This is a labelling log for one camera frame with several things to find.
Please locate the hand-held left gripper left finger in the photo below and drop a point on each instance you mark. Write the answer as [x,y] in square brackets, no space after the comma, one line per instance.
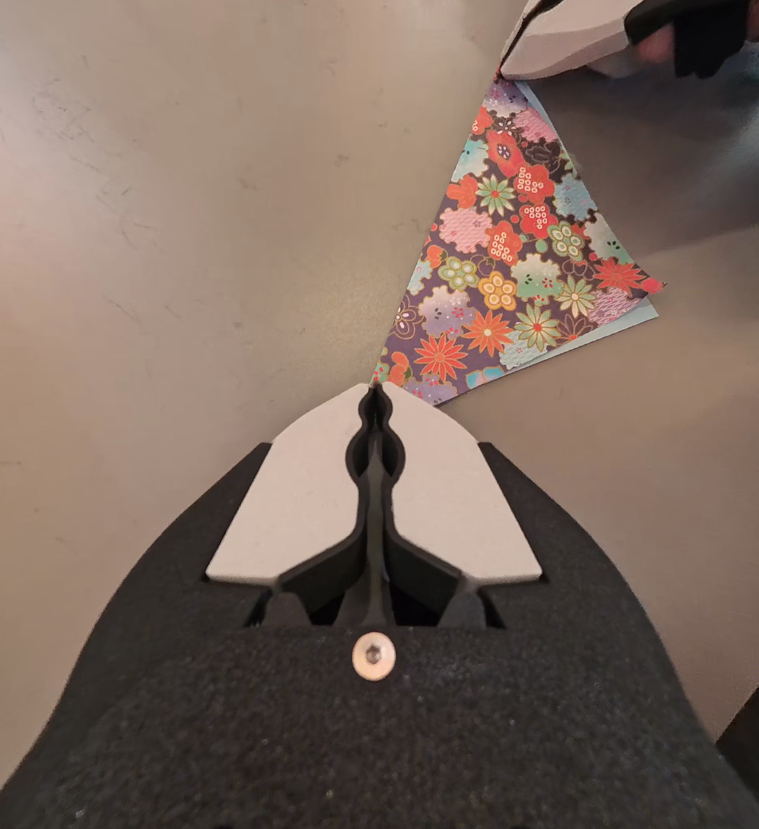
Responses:
[289,505]

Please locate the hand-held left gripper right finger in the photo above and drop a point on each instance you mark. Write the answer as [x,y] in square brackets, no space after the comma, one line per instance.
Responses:
[463,511]

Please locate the person's right hand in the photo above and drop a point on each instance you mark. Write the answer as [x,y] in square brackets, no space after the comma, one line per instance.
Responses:
[656,46]

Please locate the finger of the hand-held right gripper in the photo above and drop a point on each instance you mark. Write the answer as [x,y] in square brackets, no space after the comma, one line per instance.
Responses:
[567,39]

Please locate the floral origami paper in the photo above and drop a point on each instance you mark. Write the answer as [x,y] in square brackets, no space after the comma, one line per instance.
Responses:
[515,272]

